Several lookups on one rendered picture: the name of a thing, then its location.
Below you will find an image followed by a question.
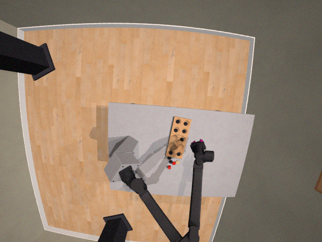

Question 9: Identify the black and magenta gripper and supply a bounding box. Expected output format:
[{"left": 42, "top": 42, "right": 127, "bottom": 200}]
[{"left": 190, "top": 140, "right": 206, "bottom": 152}]

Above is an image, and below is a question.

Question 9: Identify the orange wooden tray with round pockets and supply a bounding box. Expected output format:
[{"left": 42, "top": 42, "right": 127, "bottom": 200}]
[{"left": 166, "top": 116, "right": 191, "bottom": 159}]

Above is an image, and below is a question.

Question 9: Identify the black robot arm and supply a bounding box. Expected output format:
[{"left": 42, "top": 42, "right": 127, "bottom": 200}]
[{"left": 119, "top": 147, "right": 214, "bottom": 242}]

